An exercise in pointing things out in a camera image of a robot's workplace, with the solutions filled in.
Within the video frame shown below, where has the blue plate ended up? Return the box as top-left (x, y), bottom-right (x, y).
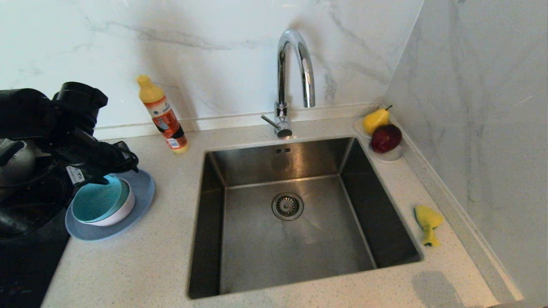
top-left (65, 169), bottom-right (156, 242)

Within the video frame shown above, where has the small white fruit dish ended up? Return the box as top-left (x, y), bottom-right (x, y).
top-left (354, 118), bottom-right (404, 163)

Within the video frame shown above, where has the yellow pear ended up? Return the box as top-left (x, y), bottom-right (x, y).
top-left (363, 105), bottom-right (393, 135)

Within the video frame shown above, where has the yellow fish-shaped sponge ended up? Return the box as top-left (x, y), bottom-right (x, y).
top-left (414, 205), bottom-right (444, 247)

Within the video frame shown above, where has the small pale pink plate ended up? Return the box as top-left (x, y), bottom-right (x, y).
top-left (73, 178), bottom-right (137, 227)

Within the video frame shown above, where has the black induction cooktop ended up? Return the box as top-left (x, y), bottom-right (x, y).
top-left (0, 148), bottom-right (92, 308)

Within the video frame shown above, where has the black frying pan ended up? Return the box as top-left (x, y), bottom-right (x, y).
top-left (0, 171), bottom-right (74, 240)

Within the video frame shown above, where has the orange yellow-capped detergent bottle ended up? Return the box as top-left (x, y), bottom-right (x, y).
top-left (137, 75), bottom-right (189, 154)

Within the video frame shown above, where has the teal bowl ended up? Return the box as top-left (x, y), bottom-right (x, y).
top-left (71, 174), bottom-right (131, 223)

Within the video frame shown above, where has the stainless steel sink basin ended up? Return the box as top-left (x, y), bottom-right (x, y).
top-left (188, 137), bottom-right (424, 299)

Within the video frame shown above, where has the chrome gooseneck faucet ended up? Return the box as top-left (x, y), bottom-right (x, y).
top-left (262, 29), bottom-right (316, 139)

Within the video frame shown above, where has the dark red apple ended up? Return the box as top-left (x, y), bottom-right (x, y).
top-left (370, 124), bottom-right (402, 154)

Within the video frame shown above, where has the round metal drain strainer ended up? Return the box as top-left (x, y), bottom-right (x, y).
top-left (271, 192), bottom-right (304, 221)

